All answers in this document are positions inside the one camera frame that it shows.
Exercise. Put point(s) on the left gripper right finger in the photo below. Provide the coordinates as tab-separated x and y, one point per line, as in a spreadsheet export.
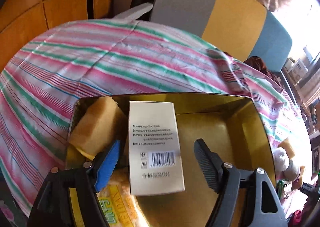
261	207

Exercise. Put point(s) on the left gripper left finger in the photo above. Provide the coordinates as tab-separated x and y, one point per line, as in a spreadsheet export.
68	195

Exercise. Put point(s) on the beige sock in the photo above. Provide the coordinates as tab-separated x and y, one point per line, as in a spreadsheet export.
292	172

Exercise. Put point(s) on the green Weidan rice cracker pack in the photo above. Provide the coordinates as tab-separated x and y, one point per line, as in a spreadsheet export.
119	206

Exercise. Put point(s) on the gold tin box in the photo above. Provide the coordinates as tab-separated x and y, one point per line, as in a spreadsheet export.
231	127

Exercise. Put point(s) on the beige barcode carton box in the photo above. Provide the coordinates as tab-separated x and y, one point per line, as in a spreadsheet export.
155	163

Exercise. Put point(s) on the small yellow sponge far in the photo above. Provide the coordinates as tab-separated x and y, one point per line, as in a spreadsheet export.
285	144

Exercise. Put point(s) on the striped pink green bedsheet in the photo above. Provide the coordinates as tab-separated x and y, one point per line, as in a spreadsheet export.
42	82

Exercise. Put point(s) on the red cloth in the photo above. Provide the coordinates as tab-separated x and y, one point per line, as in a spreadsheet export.
258	64

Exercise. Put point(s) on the white boxes by window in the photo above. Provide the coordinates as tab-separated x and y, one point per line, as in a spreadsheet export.
296	69

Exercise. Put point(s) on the wooden wardrobe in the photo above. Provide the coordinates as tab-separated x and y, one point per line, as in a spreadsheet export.
23	20

